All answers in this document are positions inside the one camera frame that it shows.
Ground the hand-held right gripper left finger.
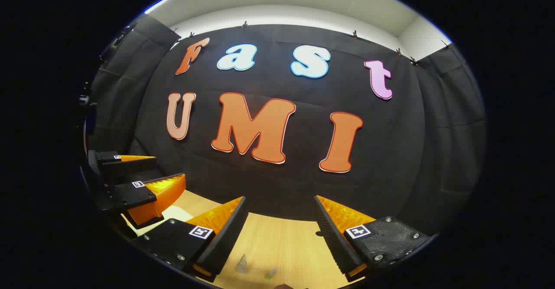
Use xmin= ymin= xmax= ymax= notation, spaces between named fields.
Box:
xmin=130 ymin=196 xmax=250 ymax=283

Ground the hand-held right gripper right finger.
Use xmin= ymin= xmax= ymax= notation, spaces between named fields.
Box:
xmin=313 ymin=195 xmax=435 ymax=283

